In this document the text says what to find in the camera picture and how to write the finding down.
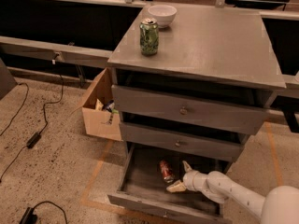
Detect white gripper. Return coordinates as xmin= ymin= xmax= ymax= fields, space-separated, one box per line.
xmin=166 ymin=161 xmax=208 ymax=193

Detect red coke can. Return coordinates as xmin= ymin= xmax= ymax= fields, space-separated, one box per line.
xmin=159 ymin=160 xmax=175 ymax=183

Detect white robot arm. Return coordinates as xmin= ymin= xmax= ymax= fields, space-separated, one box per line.
xmin=166 ymin=161 xmax=299 ymax=224

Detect grey middle drawer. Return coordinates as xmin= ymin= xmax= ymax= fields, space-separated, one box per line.
xmin=120 ymin=122 xmax=243 ymax=161

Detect grey open bottom drawer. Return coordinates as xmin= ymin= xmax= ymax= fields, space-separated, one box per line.
xmin=108 ymin=143 xmax=232 ymax=224

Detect grey top drawer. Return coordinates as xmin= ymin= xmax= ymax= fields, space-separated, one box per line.
xmin=112 ymin=85 xmax=268 ymax=134

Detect grey drawer cabinet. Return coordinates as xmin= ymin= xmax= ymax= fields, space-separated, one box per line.
xmin=107 ymin=4 xmax=288 ymax=173

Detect green soda can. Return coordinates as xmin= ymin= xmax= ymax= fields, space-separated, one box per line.
xmin=139 ymin=18 xmax=159 ymax=55

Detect cardboard box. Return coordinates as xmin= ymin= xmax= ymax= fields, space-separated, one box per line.
xmin=74 ymin=68 xmax=121 ymax=141

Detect items inside cardboard box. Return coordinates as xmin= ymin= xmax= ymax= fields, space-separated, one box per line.
xmin=95 ymin=99 xmax=119 ymax=125

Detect black power adapter foreground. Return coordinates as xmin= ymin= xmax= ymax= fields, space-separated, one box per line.
xmin=19 ymin=201 xmax=68 ymax=224

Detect white bowl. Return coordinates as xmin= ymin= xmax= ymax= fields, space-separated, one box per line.
xmin=148 ymin=5 xmax=177 ymax=28

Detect grey metal railing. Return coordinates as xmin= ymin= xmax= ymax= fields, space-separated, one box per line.
xmin=0 ymin=0 xmax=299 ymax=99

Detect black power adapter with cable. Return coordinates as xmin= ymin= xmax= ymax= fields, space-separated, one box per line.
xmin=0 ymin=89 xmax=64 ymax=182

